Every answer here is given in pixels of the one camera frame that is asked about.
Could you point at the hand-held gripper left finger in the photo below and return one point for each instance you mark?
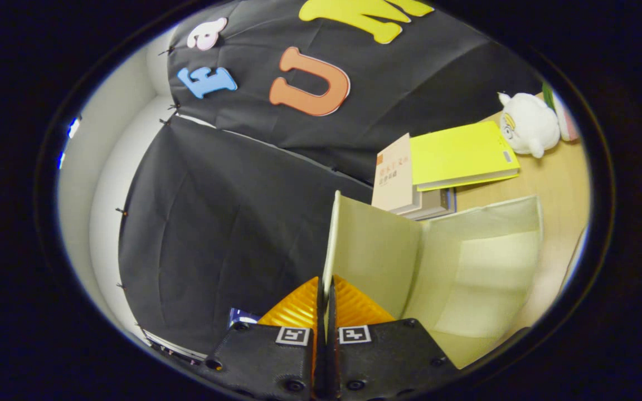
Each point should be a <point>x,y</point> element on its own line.
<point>265,362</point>

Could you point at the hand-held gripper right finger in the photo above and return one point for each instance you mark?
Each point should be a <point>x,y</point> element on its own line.
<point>388,356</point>

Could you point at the translucent storage box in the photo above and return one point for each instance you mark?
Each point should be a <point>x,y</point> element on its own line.
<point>466,267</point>

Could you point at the grey book stack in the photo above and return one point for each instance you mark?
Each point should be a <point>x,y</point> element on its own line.
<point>427,205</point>

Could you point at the yellow book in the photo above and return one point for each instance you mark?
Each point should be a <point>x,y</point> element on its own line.
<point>460,150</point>

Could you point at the white plush toy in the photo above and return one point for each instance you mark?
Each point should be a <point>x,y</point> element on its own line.
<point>530,125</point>

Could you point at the watermelon slice plush toy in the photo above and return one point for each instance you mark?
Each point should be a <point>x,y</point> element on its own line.
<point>569,125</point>

